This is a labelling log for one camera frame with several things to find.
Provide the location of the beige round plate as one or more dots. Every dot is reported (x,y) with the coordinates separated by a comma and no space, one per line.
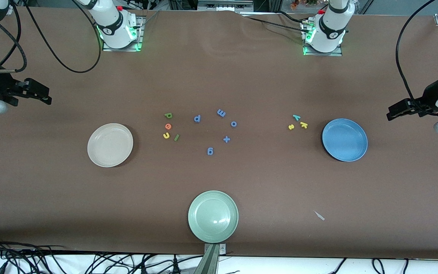
(110,145)

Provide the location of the blue letter p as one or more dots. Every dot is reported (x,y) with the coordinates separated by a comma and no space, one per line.
(197,118)

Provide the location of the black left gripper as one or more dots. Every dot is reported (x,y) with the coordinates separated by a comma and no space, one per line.
(429,95)

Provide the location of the brown table cover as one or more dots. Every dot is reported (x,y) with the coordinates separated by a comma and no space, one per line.
(242,76)

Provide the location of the grey equipment box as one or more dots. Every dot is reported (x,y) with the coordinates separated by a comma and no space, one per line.
(224,5)

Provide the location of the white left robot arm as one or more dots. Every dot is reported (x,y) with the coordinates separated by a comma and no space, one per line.
(329,30)

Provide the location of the green letter p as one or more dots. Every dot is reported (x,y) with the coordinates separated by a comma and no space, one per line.
(168,115)

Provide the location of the teal letter v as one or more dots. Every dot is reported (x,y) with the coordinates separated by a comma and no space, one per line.
(296,117)

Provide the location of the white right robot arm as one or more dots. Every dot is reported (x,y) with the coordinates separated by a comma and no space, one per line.
(114,23)

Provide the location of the blue letter m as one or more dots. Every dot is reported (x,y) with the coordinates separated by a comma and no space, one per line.
(221,113)

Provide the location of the yellow letter k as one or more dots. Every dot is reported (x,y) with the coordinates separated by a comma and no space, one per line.
(303,125)

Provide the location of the blue round plate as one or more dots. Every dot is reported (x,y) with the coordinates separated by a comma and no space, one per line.
(345,139)

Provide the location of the small grey paper scrap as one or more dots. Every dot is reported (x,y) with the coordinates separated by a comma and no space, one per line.
(319,215)

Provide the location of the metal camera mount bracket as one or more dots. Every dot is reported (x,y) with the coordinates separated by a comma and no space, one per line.
(211,262)

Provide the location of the yellow letter c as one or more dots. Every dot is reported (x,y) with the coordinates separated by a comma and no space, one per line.
(164,135)

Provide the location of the green round plate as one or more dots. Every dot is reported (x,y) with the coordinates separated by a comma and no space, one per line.
(213,216)

